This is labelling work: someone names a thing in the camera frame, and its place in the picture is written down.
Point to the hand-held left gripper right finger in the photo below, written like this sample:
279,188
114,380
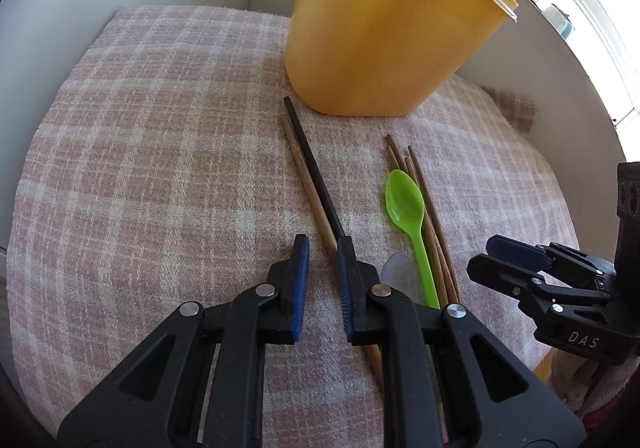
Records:
345,288

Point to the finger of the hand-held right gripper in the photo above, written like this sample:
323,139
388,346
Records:
515,250
500,273

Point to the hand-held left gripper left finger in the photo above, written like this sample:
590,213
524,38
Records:
300,288

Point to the translucent grey spoon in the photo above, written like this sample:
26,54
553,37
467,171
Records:
400,273

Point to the green plastic spoon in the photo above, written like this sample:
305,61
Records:
402,203

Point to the black chopstick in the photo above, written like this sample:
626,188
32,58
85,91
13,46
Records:
312,168

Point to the yellow plastic container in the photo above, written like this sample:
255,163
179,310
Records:
380,28

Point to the white cloth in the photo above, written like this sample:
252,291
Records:
600,398

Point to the pink checked cloth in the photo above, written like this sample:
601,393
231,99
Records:
150,153

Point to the teal pot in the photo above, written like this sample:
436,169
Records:
562,25

